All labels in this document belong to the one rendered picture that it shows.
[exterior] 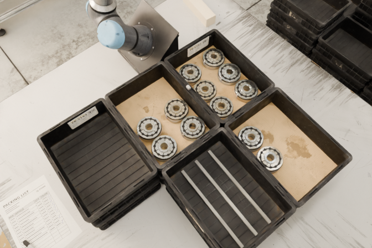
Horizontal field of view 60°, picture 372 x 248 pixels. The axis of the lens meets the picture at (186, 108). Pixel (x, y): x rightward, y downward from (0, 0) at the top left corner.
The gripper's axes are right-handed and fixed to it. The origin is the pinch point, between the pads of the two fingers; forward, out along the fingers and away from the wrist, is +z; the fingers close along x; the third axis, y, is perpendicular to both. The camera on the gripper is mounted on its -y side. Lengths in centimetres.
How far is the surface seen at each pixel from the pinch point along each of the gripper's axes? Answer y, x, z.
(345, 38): 47, 88, 52
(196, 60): 36.1, -25.5, 7.0
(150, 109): 47, -57, 7
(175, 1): -14.0, -7.1, 20.0
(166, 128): 59, -56, 7
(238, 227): 107, -54, 7
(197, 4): 0.1, -0.8, 14.0
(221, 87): 55, -25, 7
